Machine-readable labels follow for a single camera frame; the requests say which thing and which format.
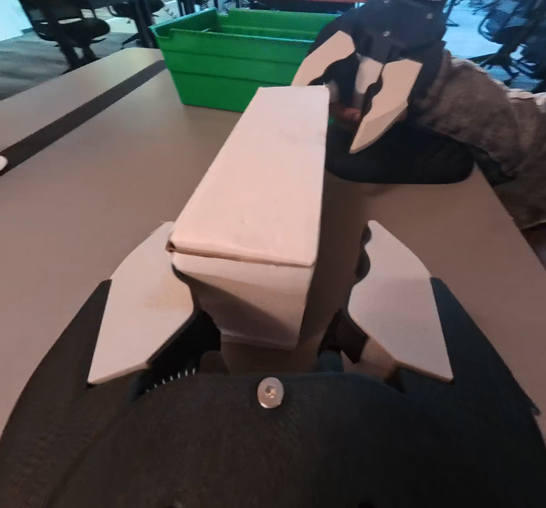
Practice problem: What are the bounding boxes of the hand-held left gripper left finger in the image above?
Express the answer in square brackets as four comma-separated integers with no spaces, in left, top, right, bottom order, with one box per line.
[86,221,200,386]

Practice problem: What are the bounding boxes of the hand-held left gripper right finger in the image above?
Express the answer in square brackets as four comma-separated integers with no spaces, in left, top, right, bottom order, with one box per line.
[347,220,454,383]

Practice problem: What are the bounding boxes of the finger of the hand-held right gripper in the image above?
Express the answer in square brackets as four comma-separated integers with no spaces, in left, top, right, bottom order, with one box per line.
[349,55,423,154]
[291,30,357,87]

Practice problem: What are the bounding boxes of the green plastic bin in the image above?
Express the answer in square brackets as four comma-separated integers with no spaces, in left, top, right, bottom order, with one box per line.
[150,8,342,113]

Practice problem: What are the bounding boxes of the white cardboard box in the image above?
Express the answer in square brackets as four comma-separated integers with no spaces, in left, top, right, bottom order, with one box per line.
[166,85,332,351]

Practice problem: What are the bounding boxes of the person's right hand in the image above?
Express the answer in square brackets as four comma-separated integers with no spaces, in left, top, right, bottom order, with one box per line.
[332,104,363,124]

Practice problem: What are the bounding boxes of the grey fleece jacket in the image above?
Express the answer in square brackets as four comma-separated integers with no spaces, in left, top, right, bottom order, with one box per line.
[407,49,546,229]

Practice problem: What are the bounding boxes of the black office chair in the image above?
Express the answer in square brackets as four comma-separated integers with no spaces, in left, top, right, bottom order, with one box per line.
[32,17,112,69]
[478,0,546,90]

